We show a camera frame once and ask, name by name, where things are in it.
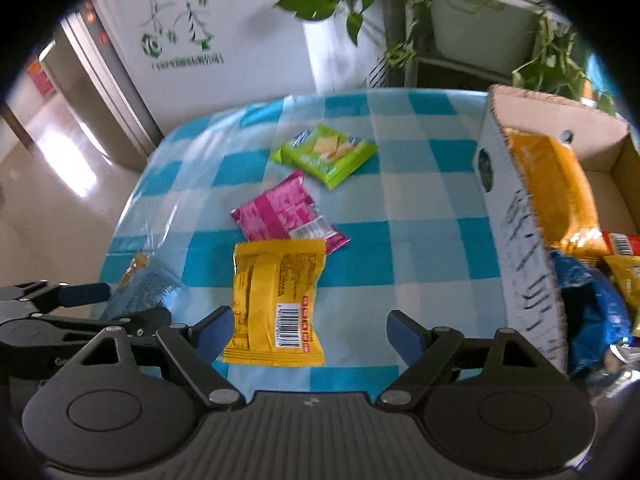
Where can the long orange snack packet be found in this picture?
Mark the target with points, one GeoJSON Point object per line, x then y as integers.
{"type": "Point", "coordinates": [550, 185]}

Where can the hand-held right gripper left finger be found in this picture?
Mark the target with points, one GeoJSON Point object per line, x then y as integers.
{"type": "Point", "coordinates": [215, 332]}

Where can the white rectangular planter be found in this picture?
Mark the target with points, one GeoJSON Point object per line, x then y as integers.
{"type": "Point", "coordinates": [480, 30]}

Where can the square yellow snack packet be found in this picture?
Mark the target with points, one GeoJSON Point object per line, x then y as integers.
{"type": "Point", "coordinates": [280, 285]}

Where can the white metal plant stand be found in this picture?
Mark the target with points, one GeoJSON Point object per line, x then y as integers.
{"type": "Point", "coordinates": [400, 45]}

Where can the red snack packet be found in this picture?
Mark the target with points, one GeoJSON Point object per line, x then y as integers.
{"type": "Point", "coordinates": [625, 244]}

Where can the trailing green vine plant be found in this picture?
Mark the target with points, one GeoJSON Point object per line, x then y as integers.
{"type": "Point", "coordinates": [555, 70]}

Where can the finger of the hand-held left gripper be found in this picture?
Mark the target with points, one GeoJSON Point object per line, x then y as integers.
{"type": "Point", "coordinates": [85, 294]}
{"type": "Point", "coordinates": [145, 319]}

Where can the light blue snack packet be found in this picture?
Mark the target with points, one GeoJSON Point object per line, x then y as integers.
{"type": "Point", "coordinates": [145, 285]}

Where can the cardboard box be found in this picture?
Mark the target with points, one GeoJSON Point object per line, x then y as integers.
{"type": "Point", "coordinates": [520, 240]}

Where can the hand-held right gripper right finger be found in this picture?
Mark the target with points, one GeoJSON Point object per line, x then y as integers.
{"type": "Point", "coordinates": [406, 335]}

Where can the silver and white refrigerator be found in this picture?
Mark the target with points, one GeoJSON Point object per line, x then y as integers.
{"type": "Point", "coordinates": [240, 35]}

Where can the blue foil snack packet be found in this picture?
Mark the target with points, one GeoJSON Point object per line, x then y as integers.
{"type": "Point", "coordinates": [595, 310]}

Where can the striped gold snack packet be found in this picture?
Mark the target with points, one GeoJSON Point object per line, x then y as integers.
{"type": "Point", "coordinates": [627, 280]}

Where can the blue checked tablecloth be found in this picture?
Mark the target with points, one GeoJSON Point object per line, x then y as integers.
{"type": "Point", "coordinates": [425, 185]}

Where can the green cracker packet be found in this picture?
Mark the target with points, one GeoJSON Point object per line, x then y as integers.
{"type": "Point", "coordinates": [325, 155]}

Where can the red wall notice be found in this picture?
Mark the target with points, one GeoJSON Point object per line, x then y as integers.
{"type": "Point", "coordinates": [41, 76]}

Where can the magenta snack packet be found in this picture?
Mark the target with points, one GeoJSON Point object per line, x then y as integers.
{"type": "Point", "coordinates": [270, 210]}

